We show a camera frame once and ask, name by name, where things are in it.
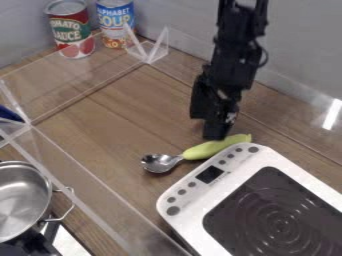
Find tomato sauce can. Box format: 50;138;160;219
44;0;95;59

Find blue object at left edge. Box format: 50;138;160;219
0;104;24;122

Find black stove under pot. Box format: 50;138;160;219
0;223;94;256

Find green handled metal spoon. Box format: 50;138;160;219
140;134;253;174

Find clear acrylic corner bracket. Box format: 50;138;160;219
124;25;168;65

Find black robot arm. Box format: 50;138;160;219
190;0;269;140

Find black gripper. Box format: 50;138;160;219
190;44;263;140

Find stainless steel pot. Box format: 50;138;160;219
0;161;75;243

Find white and black stove top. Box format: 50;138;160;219
156;143;342;256

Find alphabet soup can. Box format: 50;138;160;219
96;0;135;49

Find clear acrylic divider strip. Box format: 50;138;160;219
0;79;135;256

